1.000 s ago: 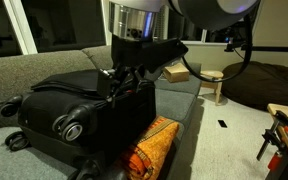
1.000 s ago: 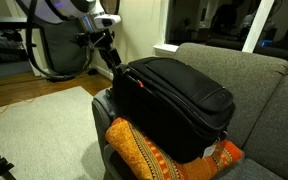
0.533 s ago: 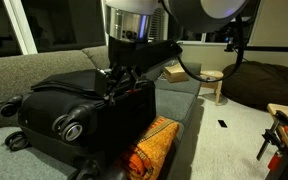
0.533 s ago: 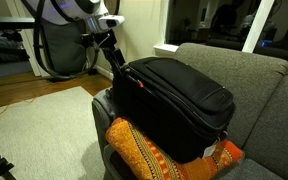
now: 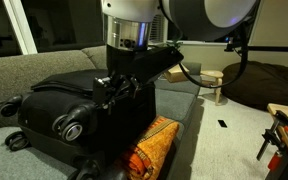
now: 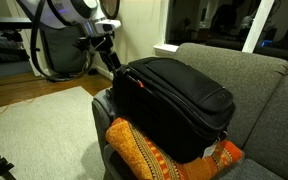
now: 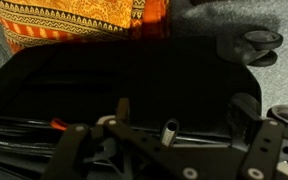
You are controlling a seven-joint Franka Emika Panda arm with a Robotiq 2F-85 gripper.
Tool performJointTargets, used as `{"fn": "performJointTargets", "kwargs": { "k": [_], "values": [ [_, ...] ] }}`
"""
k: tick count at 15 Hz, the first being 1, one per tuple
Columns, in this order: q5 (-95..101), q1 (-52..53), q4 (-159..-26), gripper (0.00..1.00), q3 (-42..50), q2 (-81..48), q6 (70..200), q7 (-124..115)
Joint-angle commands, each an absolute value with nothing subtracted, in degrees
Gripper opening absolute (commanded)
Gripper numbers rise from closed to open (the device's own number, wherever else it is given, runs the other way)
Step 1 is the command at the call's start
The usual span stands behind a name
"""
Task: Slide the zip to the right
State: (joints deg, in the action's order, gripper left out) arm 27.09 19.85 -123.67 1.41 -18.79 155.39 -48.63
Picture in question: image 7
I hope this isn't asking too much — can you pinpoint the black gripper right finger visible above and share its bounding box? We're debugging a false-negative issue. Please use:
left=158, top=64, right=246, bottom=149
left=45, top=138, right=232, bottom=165
left=228, top=93, right=286, bottom=180

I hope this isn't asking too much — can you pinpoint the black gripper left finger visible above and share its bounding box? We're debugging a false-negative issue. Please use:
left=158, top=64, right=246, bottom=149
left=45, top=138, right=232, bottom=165
left=40, top=98, right=199, bottom=180

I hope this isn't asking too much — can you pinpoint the silver metal zip pull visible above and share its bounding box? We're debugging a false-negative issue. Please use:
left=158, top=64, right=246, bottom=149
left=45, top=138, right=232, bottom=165
left=160, top=119, right=180, bottom=148

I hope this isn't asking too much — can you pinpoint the orange zip pull tab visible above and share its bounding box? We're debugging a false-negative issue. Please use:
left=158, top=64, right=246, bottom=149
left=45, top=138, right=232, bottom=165
left=49, top=117, right=70, bottom=132

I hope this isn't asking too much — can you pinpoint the black wheeled suitcase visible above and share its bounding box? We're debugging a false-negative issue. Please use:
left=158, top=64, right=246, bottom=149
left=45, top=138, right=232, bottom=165
left=0, top=29, right=288, bottom=180

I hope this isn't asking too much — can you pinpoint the grey fabric sofa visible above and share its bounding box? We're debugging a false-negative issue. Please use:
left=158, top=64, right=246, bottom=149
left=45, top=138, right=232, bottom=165
left=0, top=0, right=288, bottom=118

